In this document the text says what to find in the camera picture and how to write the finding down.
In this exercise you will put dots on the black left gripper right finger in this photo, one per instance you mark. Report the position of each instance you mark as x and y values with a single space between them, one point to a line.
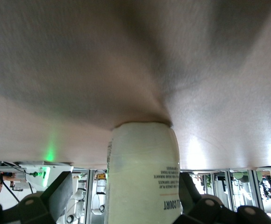
203 212

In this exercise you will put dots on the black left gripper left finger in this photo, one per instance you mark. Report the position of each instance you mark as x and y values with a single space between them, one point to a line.
39 210

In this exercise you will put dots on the white blue tennis ball can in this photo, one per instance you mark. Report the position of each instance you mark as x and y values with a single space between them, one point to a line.
137 175

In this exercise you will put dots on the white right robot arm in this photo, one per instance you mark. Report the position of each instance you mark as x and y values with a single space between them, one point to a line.
56 168

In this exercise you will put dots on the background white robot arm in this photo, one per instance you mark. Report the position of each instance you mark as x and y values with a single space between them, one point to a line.
79 193

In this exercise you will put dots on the large table cover mat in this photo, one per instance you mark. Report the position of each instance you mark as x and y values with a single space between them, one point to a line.
56 70

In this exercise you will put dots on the aluminium frame workcell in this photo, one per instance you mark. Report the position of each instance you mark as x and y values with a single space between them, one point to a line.
252 186

